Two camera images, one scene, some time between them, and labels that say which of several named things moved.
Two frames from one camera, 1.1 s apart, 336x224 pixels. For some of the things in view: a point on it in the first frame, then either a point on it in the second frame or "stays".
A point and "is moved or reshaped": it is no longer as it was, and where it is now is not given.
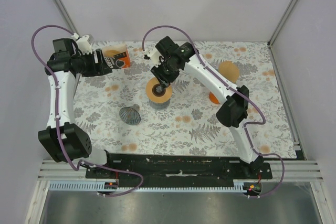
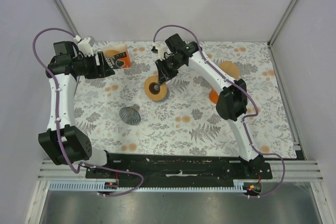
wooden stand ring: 156,97 is moved or reshaped
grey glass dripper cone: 130,115 stays
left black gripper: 101,68 stays
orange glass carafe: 213,98 stays
